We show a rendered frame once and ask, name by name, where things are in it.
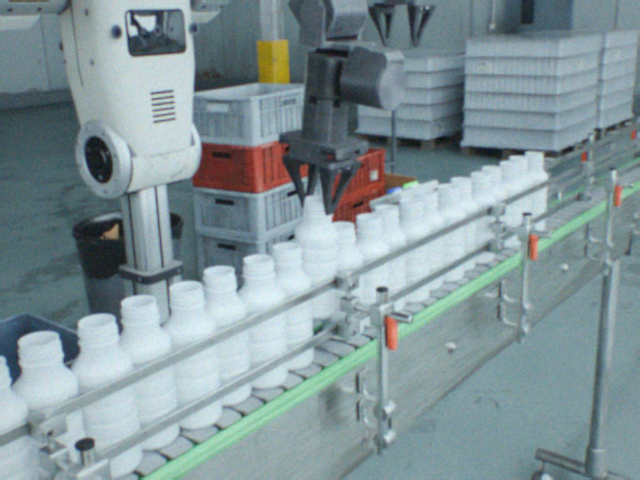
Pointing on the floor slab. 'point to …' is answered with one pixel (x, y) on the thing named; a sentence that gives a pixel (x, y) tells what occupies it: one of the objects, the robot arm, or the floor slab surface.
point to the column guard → (273, 62)
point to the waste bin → (110, 260)
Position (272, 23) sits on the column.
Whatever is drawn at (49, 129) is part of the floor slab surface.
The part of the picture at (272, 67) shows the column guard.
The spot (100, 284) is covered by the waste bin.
